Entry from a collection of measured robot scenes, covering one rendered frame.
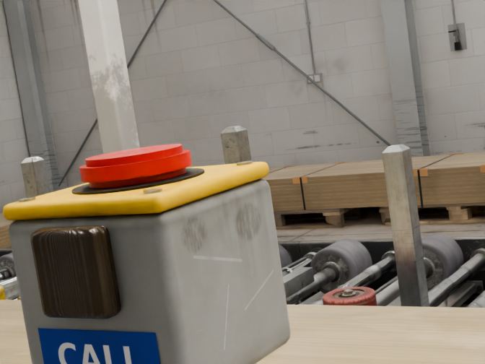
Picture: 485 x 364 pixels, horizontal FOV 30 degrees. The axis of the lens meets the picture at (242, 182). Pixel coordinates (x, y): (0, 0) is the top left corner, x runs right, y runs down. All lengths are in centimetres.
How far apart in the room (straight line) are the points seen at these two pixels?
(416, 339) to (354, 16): 705
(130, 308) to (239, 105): 846
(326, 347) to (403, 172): 39
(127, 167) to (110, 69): 126
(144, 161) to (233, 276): 5
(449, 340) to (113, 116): 72
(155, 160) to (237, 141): 127
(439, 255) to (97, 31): 84
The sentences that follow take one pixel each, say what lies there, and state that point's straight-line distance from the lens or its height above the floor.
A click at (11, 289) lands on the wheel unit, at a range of 225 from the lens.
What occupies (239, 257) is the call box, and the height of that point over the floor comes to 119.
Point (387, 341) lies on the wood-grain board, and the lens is 116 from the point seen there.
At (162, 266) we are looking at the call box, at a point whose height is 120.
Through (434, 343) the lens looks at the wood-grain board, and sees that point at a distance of 114.
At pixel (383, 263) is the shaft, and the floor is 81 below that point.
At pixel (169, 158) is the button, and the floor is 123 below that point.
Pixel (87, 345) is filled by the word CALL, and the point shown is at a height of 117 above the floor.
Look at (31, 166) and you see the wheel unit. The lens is 190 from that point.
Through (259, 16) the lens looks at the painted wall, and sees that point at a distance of 857.
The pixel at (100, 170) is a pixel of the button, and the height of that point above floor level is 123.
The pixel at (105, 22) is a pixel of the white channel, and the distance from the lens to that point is 157.
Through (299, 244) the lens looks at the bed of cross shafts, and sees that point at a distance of 217.
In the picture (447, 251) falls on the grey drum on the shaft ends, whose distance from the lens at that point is 194.
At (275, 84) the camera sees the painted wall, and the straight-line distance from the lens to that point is 852.
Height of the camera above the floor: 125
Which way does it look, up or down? 7 degrees down
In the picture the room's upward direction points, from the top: 8 degrees counter-clockwise
